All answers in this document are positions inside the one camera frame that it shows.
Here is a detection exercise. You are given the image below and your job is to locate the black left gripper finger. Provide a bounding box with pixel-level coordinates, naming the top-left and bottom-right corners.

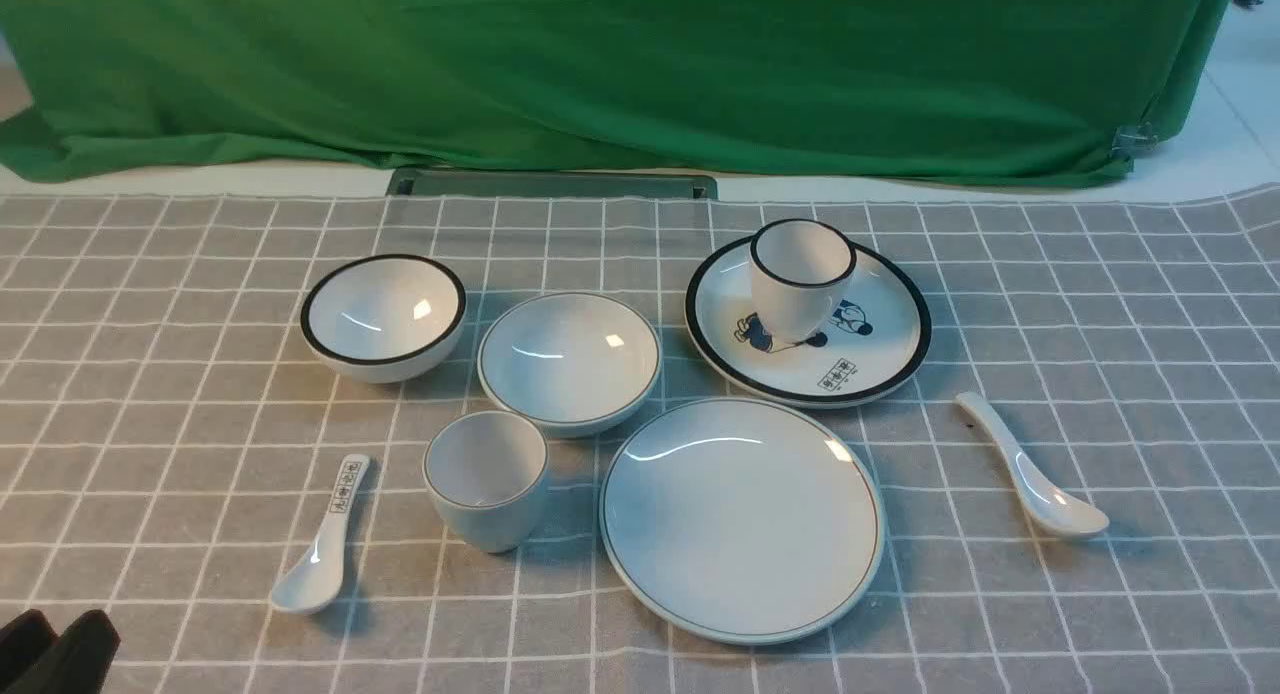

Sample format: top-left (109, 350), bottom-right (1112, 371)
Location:
top-left (1, 609), bottom-right (58, 688)

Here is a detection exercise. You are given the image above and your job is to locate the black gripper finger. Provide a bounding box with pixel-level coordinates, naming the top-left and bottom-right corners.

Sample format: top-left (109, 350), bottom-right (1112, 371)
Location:
top-left (10, 609), bottom-right (122, 693)

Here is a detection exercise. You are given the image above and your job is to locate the pale blue cup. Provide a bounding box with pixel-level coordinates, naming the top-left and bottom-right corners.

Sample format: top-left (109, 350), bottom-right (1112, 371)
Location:
top-left (422, 410), bottom-right (550, 553)

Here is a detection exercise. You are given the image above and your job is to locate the pale blue bowl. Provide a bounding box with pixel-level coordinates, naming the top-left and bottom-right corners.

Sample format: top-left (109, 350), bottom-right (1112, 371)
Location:
top-left (477, 292), bottom-right (663, 439)

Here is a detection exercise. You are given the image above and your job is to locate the plain white spoon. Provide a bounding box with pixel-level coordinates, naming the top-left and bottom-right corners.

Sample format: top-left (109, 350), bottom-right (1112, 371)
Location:
top-left (954, 391), bottom-right (1110, 540)

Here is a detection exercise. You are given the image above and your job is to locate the white bowl black rim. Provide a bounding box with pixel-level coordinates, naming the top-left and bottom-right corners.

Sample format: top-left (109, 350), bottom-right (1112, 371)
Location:
top-left (300, 254), bottom-right (467, 384)

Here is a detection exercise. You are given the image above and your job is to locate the pale blue plate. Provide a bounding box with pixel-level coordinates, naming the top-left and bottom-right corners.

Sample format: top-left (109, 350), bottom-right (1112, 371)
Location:
top-left (596, 397), bottom-right (887, 647)

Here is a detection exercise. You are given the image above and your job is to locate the white plate cartoon print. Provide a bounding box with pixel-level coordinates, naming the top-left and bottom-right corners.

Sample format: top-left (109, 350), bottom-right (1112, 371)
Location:
top-left (684, 237), bottom-right (933, 410)

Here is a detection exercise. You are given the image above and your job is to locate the white cup black rim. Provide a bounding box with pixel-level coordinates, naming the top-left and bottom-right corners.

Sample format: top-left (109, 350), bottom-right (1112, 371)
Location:
top-left (748, 216), bottom-right (858, 344)

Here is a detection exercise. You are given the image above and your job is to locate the green backdrop cloth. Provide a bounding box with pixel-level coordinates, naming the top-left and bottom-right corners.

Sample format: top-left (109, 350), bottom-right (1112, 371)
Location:
top-left (3, 0), bottom-right (1229, 188)

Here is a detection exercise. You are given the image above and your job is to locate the metal binder clip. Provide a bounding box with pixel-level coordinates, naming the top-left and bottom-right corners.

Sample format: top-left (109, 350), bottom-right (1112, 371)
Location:
top-left (1110, 123), bottom-right (1161, 160)

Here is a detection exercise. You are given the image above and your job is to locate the white spoon printed handle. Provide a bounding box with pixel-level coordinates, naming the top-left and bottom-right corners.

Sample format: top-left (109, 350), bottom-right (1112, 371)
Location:
top-left (269, 455), bottom-right (371, 615)

